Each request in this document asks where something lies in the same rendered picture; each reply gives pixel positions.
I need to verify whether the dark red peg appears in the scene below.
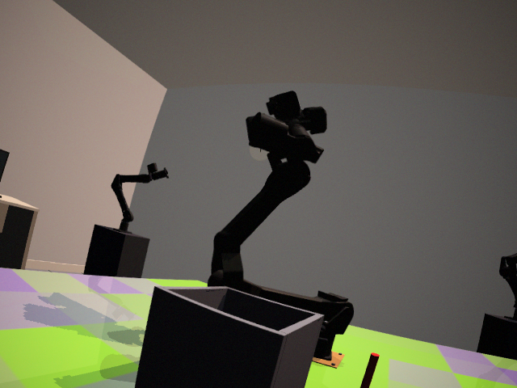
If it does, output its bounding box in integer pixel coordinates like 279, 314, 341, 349
360, 352, 379, 388

